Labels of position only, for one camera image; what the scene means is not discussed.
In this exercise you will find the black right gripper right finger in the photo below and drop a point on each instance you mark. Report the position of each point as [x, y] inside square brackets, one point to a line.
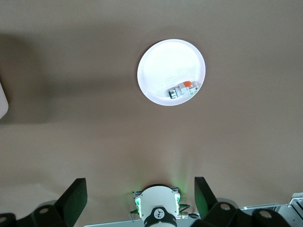
[206, 201]

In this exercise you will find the aluminium frame profile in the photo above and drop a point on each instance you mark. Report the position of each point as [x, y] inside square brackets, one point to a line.
[297, 201]

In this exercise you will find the white lidded box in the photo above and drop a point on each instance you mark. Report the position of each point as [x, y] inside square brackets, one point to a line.
[2, 101]

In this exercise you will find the pink round plate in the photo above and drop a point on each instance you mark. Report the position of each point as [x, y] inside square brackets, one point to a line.
[165, 63]

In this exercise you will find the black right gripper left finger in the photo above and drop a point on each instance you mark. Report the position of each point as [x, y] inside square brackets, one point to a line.
[71, 203]

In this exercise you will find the white and green push-button switch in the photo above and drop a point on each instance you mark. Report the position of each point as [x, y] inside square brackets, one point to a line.
[183, 91]

